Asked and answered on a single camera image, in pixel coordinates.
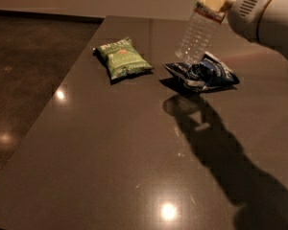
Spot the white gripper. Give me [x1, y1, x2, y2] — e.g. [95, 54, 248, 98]
[197, 0, 271, 42]

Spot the clear plastic water bottle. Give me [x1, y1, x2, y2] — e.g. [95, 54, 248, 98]
[175, 2, 226, 64]

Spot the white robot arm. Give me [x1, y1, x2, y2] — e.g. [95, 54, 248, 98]
[194, 0, 288, 60]

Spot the blue crumpled chip bag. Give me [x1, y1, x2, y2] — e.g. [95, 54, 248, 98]
[164, 52, 240, 92]

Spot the green chip bag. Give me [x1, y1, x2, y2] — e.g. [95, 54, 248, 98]
[93, 36, 153, 81]

